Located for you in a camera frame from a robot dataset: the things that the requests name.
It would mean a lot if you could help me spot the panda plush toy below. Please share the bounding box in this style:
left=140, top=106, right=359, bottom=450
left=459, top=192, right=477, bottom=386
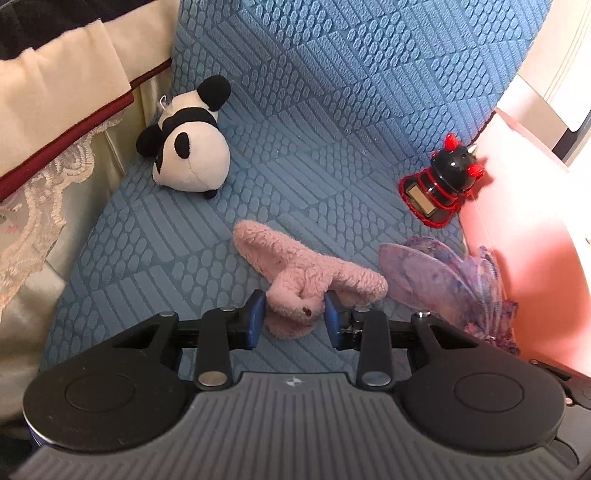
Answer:
left=135, top=75, right=232, bottom=200

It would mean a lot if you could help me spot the lace bed skirt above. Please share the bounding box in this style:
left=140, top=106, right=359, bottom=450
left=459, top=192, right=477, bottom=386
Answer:
left=0, top=60, right=174, bottom=421

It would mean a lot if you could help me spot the striped fleece blanket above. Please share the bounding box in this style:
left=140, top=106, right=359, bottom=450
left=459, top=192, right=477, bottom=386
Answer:
left=0, top=0, right=181, bottom=202

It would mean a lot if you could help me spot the blue textured chair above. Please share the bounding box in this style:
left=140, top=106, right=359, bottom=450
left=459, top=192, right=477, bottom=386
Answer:
left=39, top=0, right=555, bottom=377

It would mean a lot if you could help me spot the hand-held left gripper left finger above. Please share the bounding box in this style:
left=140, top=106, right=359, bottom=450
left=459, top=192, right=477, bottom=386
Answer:
left=111, top=291, right=267, bottom=391

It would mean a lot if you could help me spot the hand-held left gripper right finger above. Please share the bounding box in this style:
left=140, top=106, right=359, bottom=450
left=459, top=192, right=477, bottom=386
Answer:
left=323, top=293, right=482, bottom=391

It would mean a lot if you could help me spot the black red devil figurine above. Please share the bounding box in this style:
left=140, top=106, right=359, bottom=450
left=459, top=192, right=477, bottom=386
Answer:
left=398, top=133, right=486, bottom=229

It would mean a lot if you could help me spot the pink plush rabbit toy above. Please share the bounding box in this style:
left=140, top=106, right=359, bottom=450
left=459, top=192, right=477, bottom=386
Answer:
left=232, top=220, right=389, bottom=340

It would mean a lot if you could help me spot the pink cardboard box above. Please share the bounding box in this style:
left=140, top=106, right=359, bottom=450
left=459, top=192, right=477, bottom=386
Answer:
left=459, top=107, right=591, bottom=384

